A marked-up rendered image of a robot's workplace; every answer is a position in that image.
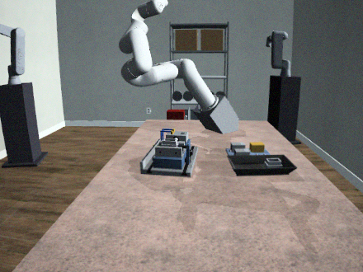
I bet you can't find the small yellow block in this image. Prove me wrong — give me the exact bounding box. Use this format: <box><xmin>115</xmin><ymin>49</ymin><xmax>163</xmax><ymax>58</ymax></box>
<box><xmin>249</xmin><ymin>142</ymin><xmax>265</xmax><ymax>152</ymax></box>

